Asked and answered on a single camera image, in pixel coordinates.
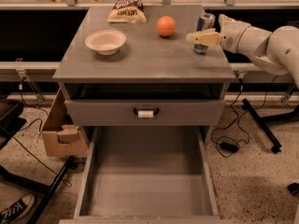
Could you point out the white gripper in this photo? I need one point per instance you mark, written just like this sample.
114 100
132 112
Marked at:
233 35

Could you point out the red bull can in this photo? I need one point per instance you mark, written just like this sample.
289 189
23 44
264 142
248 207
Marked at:
205 21

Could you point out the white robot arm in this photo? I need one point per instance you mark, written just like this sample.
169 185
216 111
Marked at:
276 53

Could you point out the grey drawer cabinet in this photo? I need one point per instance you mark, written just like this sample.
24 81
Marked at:
148 66

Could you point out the closed grey upper drawer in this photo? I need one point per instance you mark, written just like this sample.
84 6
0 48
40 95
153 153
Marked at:
121 112

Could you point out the open grey middle drawer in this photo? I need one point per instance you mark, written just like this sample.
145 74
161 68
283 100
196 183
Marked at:
146 175

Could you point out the orange ball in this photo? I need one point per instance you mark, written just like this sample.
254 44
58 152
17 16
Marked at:
165 26

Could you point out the black floor stand leg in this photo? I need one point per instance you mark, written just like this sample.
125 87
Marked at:
275 119

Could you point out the brown chip bag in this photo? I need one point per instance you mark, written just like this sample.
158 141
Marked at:
127 11

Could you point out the white paper bowl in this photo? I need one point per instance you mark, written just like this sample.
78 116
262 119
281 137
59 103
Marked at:
105 42

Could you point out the cardboard box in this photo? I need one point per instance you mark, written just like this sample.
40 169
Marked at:
60 136

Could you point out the black stand bar left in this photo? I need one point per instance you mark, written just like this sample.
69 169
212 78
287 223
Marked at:
59 178

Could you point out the black and white sneaker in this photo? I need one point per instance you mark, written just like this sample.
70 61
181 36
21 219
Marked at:
18 209

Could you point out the black and white drawer handle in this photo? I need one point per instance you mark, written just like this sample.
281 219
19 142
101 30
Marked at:
146 113

